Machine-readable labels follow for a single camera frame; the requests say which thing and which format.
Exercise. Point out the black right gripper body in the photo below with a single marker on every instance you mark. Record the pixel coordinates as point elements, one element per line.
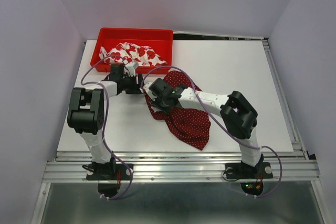
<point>160,103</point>

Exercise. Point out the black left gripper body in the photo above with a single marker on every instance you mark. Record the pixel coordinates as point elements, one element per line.
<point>130,85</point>

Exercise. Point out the dark red polka-dot skirt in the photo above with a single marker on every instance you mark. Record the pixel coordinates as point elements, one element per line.
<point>190,126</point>

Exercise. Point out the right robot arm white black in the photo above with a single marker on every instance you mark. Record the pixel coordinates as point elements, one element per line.
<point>238,115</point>

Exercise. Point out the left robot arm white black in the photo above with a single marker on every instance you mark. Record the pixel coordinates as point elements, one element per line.
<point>88,110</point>

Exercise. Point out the white red floral skirt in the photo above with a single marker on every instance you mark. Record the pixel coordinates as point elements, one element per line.
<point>124,53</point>

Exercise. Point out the red plastic bin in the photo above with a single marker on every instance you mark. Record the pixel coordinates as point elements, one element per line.
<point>161,40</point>

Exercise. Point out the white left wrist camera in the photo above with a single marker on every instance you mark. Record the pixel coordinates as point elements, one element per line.
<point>131,67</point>

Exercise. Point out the aluminium frame rail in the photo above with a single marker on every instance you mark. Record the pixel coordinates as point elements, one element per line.
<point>170,167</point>

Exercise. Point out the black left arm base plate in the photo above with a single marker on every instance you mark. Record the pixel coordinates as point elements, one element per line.
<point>105,172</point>

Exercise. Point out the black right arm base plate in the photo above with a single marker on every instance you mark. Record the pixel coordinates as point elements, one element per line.
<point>241,171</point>

